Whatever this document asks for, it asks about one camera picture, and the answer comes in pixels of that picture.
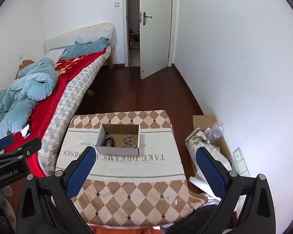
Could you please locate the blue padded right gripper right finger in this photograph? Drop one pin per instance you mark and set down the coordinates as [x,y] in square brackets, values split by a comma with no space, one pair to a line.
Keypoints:
[257,214]

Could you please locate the red blanket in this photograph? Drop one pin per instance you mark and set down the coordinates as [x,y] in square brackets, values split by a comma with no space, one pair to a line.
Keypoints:
[42,114]

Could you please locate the white fabric sheet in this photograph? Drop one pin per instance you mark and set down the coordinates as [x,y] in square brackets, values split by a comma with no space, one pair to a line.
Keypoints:
[200,182]

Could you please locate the bed with checkered mattress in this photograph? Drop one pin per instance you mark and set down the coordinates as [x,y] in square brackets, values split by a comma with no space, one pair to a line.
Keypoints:
[74,91]

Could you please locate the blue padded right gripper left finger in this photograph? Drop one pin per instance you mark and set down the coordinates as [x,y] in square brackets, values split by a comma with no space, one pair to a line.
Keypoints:
[45,204]

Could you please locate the clear plastic bag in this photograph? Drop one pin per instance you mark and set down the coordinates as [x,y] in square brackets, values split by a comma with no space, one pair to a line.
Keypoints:
[171,199]

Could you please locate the white power strip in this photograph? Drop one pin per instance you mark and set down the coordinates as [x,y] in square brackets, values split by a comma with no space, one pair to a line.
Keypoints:
[240,163]

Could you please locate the black fuzzy clothing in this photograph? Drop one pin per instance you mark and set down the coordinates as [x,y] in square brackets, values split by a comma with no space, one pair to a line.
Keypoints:
[192,223]

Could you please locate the white cardboard box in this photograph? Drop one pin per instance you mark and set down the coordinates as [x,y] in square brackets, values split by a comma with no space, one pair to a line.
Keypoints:
[118,139]

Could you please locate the white pillow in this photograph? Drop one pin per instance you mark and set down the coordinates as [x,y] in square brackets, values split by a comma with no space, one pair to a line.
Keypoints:
[54,55]

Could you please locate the flat brown cardboard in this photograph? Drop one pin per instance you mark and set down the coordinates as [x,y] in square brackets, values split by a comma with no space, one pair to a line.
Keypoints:
[205,123]

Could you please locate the white door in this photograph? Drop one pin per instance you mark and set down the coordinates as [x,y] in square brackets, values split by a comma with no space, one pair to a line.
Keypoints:
[155,31]

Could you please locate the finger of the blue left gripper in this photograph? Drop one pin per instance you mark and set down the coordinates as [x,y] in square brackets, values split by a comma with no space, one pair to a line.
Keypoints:
[6,142]

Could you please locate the floral patterned cushion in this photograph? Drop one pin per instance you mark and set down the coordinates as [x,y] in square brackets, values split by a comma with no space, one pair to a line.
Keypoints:
[218,149]

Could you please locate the blue-grey blanket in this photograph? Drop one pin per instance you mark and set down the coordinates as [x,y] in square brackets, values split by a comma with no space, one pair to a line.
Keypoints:
[81,49]

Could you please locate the white paper card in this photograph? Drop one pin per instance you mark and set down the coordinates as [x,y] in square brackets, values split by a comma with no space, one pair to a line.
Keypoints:
[25,131]

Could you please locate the checkered beige tablecloth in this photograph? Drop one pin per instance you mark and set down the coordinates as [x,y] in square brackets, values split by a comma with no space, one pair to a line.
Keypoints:
[124,191]

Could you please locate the light blue duvet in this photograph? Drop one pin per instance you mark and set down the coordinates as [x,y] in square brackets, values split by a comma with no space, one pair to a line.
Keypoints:
[35,83]

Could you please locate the crumpled clear plastic wrap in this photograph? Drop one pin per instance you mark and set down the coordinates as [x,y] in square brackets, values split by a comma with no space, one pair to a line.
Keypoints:
[213,134]

